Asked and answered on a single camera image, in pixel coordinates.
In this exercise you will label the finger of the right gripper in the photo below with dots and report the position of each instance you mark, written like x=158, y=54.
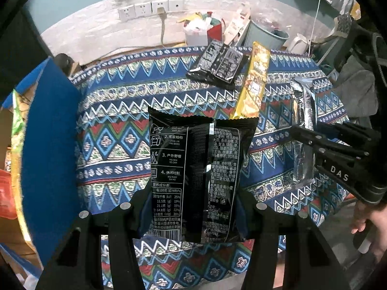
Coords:
x=324, y=146
x=350, y=133

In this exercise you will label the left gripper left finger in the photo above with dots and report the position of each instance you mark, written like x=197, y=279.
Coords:
x=77, y=261

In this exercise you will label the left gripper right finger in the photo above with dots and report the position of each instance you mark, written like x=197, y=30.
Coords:
x=309, y=260

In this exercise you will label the silver foil snack pack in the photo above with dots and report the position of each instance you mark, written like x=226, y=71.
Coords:
x=304, y=120

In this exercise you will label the black snack bag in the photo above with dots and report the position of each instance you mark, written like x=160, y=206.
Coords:
x=218, y=65
x=196, y=162

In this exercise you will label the grey clothing pile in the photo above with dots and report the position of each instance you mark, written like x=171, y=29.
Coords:
x=355, y=88

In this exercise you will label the yellow long snack pack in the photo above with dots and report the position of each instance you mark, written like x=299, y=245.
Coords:
x=252, y=93

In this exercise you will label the red-orange chips bag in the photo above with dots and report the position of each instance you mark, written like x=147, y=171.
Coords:
x=7, y=201

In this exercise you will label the black office chair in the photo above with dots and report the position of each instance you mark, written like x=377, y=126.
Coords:
x=351, y=39

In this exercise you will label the white electric kettle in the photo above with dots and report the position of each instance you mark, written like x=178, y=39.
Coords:
x=298, y=45

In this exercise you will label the light blue trash bin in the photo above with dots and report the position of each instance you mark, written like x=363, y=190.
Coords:
x=271, y=39

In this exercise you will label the blue cardboard box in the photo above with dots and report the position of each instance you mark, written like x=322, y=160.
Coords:
x=43, y=167

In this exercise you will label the white paper shopping bag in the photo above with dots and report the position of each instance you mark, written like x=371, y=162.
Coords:
x=236, y=30

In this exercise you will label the green snack bag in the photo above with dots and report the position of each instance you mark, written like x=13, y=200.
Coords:
x=20, y=111

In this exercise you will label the red white paper bag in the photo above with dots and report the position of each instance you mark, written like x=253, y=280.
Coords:
x=201, y=28

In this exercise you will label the blue patterned tablecloth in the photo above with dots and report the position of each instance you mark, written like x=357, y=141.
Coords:
x=112, y=150

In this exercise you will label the black cylindrical speaker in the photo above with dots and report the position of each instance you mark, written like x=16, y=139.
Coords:
x=66, y=64

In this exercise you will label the black hanging cloth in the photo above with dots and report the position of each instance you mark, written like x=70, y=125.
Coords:
x=22, y=49

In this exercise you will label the white wall socket strip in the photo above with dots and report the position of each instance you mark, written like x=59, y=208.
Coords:
x=144, y=9

